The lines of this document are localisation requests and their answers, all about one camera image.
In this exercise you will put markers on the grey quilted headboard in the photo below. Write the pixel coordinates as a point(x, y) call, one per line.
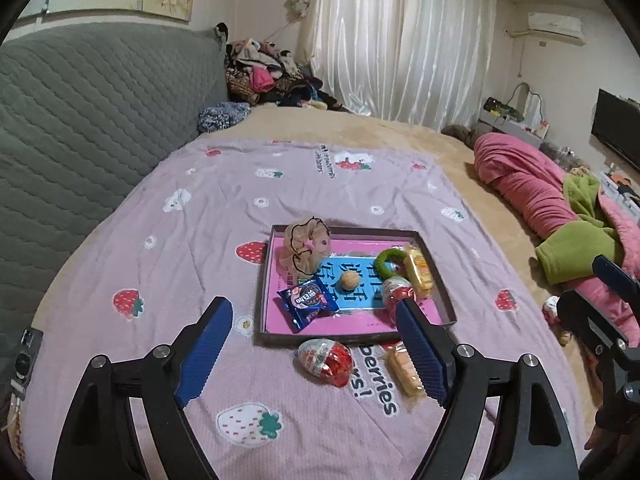
point(87, 111)

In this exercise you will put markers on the tan walnut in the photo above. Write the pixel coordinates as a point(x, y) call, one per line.
point(349, 281)

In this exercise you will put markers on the pink quilt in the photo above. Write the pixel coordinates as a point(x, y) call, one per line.
point(533, 185)

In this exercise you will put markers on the yellow packaged pastry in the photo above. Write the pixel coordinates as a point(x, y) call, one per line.
point(418, 272)

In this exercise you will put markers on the pink strawberry bed sheet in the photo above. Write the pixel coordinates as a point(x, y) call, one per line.
point(198, 227)

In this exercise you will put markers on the clear packet of biscuits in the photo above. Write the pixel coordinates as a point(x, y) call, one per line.
point(401, 366)

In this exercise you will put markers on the blue patterned cloth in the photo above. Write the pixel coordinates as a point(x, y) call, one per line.
point(222, 116)

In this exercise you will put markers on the small red white toy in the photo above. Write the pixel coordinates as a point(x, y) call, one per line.
point(551, 315)

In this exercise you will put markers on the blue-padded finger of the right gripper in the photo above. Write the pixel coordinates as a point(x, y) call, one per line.
point(623, 284)

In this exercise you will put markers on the blue snack packet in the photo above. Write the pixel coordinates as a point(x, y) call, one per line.
point(306, 301)

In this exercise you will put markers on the white curtain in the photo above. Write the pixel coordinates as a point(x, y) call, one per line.
point(423, 62)

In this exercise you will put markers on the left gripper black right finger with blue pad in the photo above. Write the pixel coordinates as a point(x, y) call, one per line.
point(531, 438)

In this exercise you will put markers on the beige frilly scrunchie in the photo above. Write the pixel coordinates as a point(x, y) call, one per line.
point(306, 244)

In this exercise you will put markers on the white air conditioner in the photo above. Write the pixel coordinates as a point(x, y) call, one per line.
point(558, 27)

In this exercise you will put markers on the black device at bedside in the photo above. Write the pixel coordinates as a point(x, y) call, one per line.
point(24, 361)

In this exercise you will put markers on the green blanket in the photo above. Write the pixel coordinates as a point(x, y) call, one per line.
point(568, 253)

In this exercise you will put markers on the red wrapped candy in tray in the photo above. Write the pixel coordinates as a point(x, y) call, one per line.
point(394, 290)

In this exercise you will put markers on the black television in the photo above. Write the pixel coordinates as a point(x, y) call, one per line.
point(616, 124)

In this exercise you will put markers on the dark tray pink bottom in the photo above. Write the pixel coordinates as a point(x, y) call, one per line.
point(362, 318)

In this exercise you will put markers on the pile of clothes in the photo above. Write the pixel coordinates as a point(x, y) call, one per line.
point(258, 73)

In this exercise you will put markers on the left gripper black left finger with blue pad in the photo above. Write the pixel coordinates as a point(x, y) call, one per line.
point(98, 439)

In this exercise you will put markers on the red candy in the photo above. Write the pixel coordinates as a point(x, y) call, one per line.
point(394, 290)
point(327, 360)

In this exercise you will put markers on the person's hand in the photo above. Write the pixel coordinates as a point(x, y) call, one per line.
point(600, 434)

